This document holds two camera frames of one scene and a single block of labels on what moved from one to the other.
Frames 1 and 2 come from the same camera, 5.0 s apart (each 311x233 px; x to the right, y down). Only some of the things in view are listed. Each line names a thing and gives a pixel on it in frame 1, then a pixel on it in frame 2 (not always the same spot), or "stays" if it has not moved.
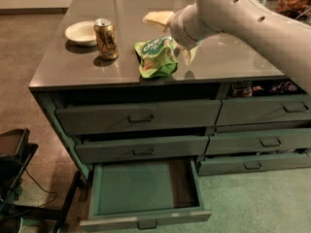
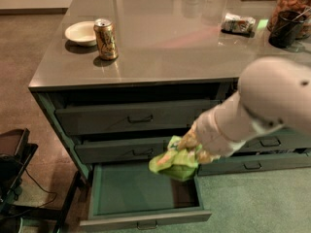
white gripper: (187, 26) → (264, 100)
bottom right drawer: (239, 164) stays
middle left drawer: (118, 149) stays
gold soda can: (106, 39) stays
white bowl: (82, 32) stays
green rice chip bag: (157, 56) → (176, 163)
